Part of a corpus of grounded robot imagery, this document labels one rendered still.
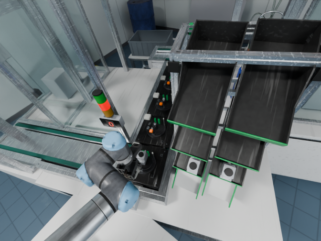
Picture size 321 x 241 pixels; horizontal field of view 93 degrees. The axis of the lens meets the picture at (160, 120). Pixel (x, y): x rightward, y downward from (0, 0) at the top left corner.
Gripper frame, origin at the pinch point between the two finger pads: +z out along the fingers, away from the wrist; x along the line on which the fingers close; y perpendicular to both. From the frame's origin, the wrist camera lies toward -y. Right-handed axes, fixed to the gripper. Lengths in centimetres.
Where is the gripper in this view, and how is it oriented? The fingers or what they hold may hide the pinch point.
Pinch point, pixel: (136, 169)
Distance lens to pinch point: 86.8
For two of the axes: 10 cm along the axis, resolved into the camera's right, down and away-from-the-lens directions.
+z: 1.1, 6.3, 7.7
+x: 9.6, 1.4, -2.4
